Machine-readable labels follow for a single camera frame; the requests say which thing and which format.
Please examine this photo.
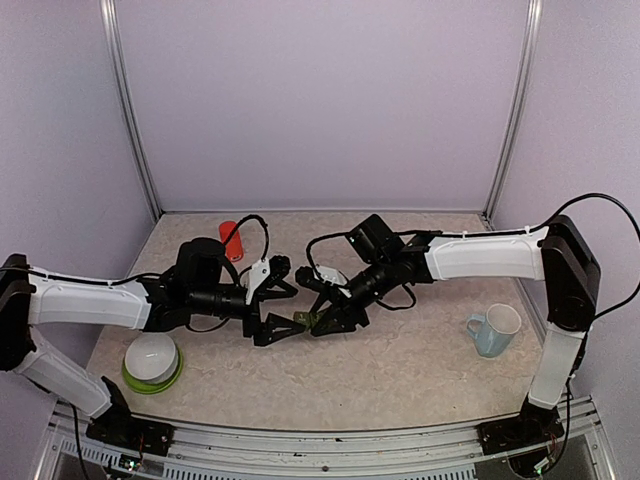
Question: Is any left aluminium corner post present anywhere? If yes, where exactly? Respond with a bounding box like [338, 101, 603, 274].
[99, 0, 164, 223]

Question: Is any right aluminium corner post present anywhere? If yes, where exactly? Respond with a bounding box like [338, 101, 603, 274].
[482, 0, 544, 224]

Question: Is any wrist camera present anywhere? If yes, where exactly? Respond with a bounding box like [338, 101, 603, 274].
[245, 255, 291, 305]
[295, 266, 352, 299]

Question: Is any aluminium corner post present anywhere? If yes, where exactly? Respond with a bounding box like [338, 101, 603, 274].
[482, 0, 544, 224]
[99, 0, 164, 223]

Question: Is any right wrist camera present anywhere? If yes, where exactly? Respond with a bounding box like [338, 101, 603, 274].
[295, 266, 352, 299]

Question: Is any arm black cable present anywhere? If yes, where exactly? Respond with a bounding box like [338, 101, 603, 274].
[542, 193, 640, 316]
[232, 213, 274, 266]

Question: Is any white bowl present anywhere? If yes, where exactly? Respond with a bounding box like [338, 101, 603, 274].
[124, 333, 179, 384]

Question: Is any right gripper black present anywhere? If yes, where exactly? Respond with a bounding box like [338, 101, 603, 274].
[308, 256, 395, 336]

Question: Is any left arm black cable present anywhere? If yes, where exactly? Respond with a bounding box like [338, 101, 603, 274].
[232, 213, 274, 266]

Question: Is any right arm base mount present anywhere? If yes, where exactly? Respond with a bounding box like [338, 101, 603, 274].
[476, 403, 565, 455]

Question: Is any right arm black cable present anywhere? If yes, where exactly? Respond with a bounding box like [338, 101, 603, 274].
[542, 193, 640, 316]

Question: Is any aluminium front rail frame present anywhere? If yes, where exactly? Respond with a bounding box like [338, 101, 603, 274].
[34, 397, 616, 480]

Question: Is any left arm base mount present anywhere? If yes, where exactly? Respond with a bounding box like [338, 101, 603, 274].
[86, 408, 175, 457]

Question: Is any orange pill bottle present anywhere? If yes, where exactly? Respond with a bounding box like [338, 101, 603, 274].
[219, 221, 244, 263]

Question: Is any green plate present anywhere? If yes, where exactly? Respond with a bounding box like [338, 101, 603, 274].
[121, 347, 184, 395]

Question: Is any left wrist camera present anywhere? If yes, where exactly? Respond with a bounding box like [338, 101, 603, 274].
[245, 255, 291, 305]

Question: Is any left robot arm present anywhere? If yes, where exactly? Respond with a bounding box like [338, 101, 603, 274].
[1, 237, 305, 445]

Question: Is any light blue mug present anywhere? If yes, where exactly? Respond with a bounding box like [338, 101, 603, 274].
[466, 303, 522, 358]

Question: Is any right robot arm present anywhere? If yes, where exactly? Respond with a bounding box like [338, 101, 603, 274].
[295, 214, 601, 444]

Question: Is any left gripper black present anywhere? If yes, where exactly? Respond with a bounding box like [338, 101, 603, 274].
[190, 283, 306, 346]

